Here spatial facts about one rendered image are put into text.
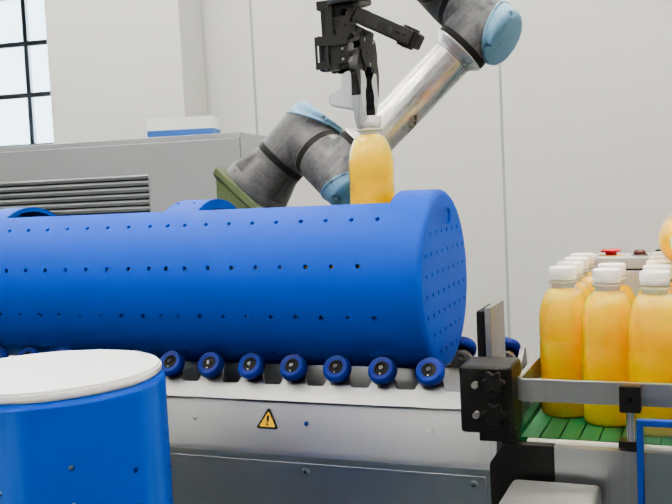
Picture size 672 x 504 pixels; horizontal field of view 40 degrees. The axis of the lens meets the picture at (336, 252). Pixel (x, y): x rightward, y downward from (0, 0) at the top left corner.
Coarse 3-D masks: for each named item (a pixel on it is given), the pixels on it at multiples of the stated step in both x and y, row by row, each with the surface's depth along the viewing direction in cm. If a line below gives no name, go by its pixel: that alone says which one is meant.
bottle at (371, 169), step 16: (368, 128) 146; (352, 144) 148; (368, 144) 145; (384, 144) 146; (352, 160) 147; (368, 160) 145; (384, 160) 146; (352, 176) 147; (368, 176) 145; (384, 176) 146; (352, 192) 147; (368, 192) 145; (384, 192) 146
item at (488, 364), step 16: (464, 368) 121; (480, 368) 120; (496, 368) 119; (512, 368) 120; (464, 384) 121; (480, 384) 120; (496, 384) 118; (512, 384) 119; (464, 400) 121; (480, 400) 120; (496, 400) 120; (512, 400) 119; (464, 416) 121; (480, 416) 121; (496, 416) 119; (512, 416) 119; (480, 432) 121; (496, 432) 120; (512, 432) 119
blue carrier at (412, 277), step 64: (0, 256) 162; (64, 256) 157; (128, 256) 152; (192, 256) 147; (256, 256) 143; (320, 256) 139; (384, 256) 135; (448, 256) 147; (0, 320) 163; (64, 320) 158; (128, 320) 153; (192, 320) 148; (256, 320) 144; (320, 320) 140; (384, 320) 136; (448, 320) 146
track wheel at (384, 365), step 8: (376, 360) 140; (384, 360) 140; (392, 360) 140; (368, 368) 140; (376, 368) 140; (384, 368) 139; (392, 368) 139; (376, 376) 139; (384, 376) 138; (392, 376) 138; (384, 384) 139
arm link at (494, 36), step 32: (448, 0) 185; (480, 0) 182; (448, 32) 182; (480, 32) 180; (512, 32) 183; (448, 64) 183; (480, 64) 184; (416, 96) 184; (352, 128) 189; (384, 128) 185; (320, 160) 187; (320, 192) 188
